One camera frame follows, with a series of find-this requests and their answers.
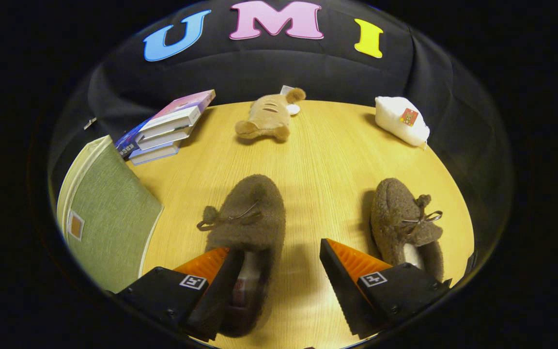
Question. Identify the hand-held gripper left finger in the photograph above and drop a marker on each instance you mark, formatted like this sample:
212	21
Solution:
221	300

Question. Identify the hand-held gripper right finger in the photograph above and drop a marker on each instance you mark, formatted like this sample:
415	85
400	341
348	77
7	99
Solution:
344	295

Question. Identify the brown fuzzy shoe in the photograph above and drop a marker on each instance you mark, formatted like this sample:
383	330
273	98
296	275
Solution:
395	203
255	203

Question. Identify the green fabric storage box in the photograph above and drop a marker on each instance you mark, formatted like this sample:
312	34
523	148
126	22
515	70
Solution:
114	218

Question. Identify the light blue cover book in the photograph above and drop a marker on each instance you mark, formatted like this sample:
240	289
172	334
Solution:
155	154

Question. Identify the grey cover book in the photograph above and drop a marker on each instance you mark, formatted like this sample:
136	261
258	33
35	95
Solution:
165	139

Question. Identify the white plush toy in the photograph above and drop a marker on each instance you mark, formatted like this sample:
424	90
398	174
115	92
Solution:
395	123

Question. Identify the tan plush toy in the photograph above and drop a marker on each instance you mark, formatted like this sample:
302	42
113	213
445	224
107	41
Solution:
267	116

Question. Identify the pink cover book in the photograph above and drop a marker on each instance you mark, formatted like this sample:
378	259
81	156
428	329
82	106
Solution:
184	104

